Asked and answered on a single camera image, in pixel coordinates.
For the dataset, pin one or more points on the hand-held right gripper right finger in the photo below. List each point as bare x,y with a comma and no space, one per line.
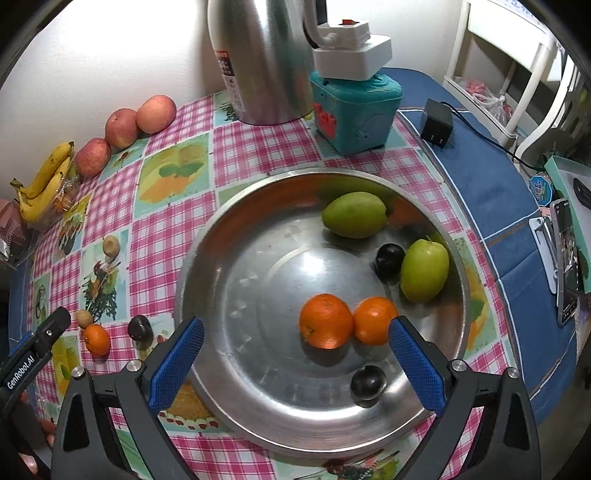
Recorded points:
415,364

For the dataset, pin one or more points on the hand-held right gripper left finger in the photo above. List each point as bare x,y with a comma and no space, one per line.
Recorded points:
178,364

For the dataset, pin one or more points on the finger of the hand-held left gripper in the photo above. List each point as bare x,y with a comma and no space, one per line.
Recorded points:
53,325

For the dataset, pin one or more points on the mandarin orange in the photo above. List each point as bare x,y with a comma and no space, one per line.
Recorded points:
97,339
325,321
375,321

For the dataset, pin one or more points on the dark plum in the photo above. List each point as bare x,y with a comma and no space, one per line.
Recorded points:
140,327
389,259
368,382

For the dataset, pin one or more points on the brown kiwi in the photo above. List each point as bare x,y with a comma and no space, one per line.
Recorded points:
111,244

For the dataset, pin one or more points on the silver metal basin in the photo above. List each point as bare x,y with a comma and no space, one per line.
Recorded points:
258,286

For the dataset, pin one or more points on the person's left hand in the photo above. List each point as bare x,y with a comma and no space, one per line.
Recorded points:
48,438

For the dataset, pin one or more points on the clear plastic container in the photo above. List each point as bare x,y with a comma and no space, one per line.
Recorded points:
64,201

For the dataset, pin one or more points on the yellow banana bunch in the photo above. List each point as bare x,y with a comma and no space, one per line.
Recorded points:
41,184

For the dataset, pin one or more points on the red apple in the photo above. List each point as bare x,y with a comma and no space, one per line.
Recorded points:
93,157
156,113
122,128

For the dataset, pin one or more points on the blue tablecloth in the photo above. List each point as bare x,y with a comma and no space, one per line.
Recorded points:
489,207

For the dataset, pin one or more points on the round blue badge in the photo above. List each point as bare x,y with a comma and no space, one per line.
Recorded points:
540,187

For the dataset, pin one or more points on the pink checkered tablecloth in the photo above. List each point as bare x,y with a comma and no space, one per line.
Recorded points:
258,147

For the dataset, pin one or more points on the teal and white carton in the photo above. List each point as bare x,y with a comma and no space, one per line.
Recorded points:
570,184

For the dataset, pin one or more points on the black power adapter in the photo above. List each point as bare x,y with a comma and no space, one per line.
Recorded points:
436,124

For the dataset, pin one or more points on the teal toy box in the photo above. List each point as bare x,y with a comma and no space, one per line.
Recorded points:
355,113

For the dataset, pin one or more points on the plastic bag with red contents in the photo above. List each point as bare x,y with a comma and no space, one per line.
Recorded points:
485,94

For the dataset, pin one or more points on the white power adapter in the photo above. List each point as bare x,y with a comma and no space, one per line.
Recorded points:
353,50

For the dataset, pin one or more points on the stainless steel thermos jug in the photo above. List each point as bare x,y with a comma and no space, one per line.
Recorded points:
263,55

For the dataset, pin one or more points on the white chair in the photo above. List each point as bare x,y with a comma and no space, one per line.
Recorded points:
521,41

